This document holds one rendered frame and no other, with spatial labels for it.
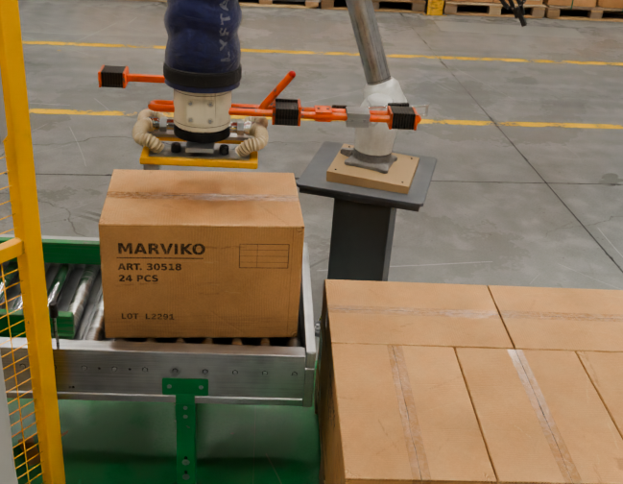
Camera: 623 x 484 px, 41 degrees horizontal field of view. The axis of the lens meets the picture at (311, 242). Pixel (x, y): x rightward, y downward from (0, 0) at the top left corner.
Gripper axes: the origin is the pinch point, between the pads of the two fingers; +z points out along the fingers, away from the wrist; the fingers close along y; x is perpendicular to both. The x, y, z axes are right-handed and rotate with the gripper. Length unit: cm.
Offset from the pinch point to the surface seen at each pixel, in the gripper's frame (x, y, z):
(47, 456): -150, -153, 43
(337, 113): -83, -47, -7
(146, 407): -90, -166, 66
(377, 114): -75, -39, 0
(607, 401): -95, -5, 102
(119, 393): -133, -131, 38
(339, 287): -64, -83, 54
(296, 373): -115, -83, 56
